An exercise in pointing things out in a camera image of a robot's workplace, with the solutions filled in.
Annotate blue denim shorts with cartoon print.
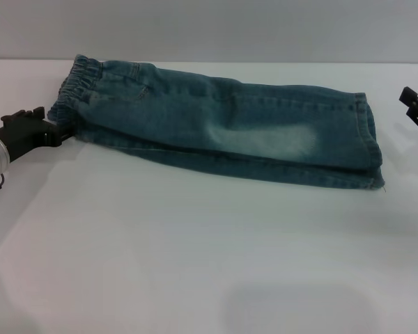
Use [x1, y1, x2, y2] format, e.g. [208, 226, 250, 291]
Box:
[45, 54, 386, 193]

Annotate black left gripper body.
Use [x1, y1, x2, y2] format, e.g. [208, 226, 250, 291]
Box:
[0, 106, 54, 165]

